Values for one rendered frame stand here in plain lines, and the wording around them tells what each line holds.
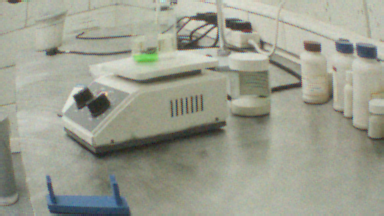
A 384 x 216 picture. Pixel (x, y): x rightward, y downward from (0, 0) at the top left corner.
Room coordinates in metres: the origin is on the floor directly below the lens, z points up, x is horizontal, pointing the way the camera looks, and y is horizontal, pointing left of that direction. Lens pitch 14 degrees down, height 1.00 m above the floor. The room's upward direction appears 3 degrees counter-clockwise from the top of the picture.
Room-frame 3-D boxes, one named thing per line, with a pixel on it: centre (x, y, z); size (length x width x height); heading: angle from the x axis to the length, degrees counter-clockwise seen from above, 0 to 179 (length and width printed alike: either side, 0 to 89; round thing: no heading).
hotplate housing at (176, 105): (0.88, 0.06, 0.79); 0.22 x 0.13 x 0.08; 123
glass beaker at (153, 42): (0.89, 0.05, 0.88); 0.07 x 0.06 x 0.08; 39
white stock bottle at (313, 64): (1.00, -0.20, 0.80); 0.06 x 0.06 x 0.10
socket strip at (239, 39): (1.69, -0.08, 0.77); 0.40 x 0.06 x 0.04; 18
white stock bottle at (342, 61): (0.93, -0.26, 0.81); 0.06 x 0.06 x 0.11
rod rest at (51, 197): (0.57, 0.12, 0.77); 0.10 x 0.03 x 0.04; 102
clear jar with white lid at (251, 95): (0.94, -0.08, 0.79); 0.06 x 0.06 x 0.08
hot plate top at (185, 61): (0.89, 0.04, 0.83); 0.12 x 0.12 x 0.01; 33
